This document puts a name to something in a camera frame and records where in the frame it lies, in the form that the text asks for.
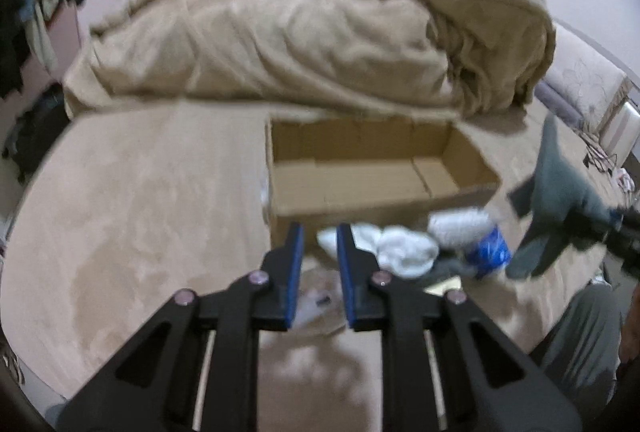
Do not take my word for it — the white cloth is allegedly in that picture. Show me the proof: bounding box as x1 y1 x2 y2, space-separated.
316 222 441 281

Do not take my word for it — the clear plastic snack bag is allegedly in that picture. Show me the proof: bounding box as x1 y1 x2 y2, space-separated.
292 267 346 336

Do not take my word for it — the beige fleece blanket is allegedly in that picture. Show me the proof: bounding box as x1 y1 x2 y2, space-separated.
63 0 555 117

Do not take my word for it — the brown cardboard box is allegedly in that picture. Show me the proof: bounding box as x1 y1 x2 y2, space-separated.
266 117 501 245

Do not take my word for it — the grey trouser leg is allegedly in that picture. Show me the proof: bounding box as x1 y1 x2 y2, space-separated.
529 284 620 422

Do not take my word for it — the beige bed mattress cover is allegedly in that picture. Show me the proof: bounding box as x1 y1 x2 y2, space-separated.
0 98 609 432

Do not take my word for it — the black bag on floor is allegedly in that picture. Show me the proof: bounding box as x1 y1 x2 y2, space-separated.
2 81 70 185

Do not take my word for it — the grey knitted sock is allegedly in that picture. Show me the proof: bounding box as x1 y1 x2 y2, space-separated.
506 114 619 281

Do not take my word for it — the blue tissue pack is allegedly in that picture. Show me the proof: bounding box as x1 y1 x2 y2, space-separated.
465 225 512 278

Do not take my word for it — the white floral pillow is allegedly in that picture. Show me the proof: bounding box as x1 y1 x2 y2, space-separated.
544 24 632 134

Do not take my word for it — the white fluffy sock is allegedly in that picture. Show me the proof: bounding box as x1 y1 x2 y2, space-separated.
426 207 496 249

